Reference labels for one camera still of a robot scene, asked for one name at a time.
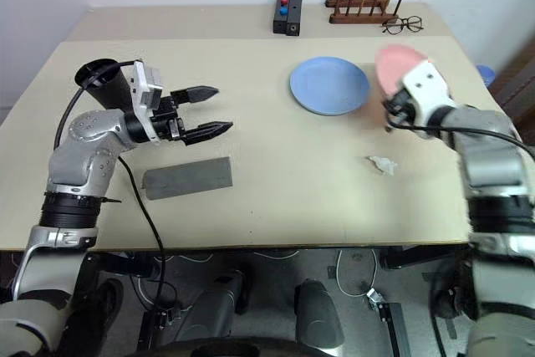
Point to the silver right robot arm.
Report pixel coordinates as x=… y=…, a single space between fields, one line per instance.
x=493 y=164

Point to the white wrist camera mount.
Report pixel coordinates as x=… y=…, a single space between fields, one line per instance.
x=144 y=89
x=426 y=89

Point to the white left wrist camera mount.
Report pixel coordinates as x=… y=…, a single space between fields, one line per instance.
x=144 y=89

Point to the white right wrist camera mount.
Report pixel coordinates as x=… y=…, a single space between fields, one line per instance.
x=426 y=89

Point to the blue round button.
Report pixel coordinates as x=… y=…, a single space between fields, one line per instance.
x=283 y=10

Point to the blue round container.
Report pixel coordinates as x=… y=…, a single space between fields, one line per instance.
x=485 y=74

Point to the brown wooden furniture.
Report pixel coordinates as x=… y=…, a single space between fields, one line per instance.
x=516 y=93

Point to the thin-framed clear eyeglasses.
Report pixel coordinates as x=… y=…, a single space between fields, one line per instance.
x=403 y=24

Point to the black box with buttons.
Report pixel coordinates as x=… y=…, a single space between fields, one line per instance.
x=280 y=22

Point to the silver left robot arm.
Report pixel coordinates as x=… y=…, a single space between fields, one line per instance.
x=79 y=156

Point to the pink round plate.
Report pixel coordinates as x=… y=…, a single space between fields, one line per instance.
x=393 y=66

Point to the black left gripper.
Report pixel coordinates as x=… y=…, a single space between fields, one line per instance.
x=167 y=118

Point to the black metal floor bracket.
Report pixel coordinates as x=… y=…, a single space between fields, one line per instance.
x=395 y=323

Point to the white crumpled paper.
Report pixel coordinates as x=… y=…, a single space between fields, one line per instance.
x=382 y=164

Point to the blue round plate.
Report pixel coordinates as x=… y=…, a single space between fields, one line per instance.
x=330 y=85

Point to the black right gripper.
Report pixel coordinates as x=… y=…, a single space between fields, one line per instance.
x=404 y=108

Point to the grey rectangular cloth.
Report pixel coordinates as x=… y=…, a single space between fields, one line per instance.
x=188 y=177

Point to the dark grey rounded shape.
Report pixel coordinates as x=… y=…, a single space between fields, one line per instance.
x=217 y=311
x=317 y=315

